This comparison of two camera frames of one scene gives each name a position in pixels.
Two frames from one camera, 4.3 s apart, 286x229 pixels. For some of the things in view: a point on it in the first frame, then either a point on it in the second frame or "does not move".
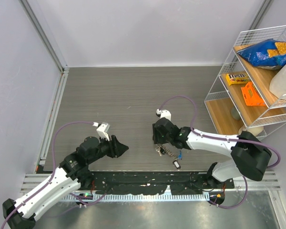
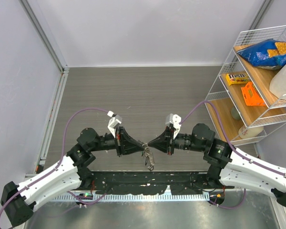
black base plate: [180, 182] does not move
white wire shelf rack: [257, 85] does not move
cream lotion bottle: [256, 130] does not move
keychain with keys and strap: [162, 150] -> [148, 159]
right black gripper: [157, 137] -> [165, 141]
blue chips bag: [269, 54] does not move
